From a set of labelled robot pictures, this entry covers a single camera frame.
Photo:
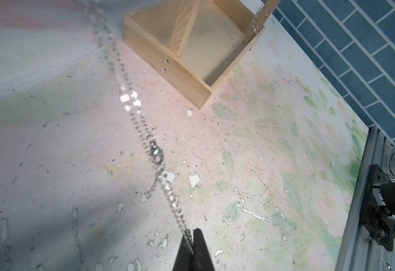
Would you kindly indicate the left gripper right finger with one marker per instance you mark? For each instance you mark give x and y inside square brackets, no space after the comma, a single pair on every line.
[202,259]

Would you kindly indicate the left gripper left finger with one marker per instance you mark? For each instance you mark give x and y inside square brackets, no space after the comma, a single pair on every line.
[184,258]

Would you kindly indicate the wooden jewelry display stand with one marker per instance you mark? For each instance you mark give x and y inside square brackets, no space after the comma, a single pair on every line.
[194,45]

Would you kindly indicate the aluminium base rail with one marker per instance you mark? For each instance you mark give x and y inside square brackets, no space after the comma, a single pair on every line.
[369,238]

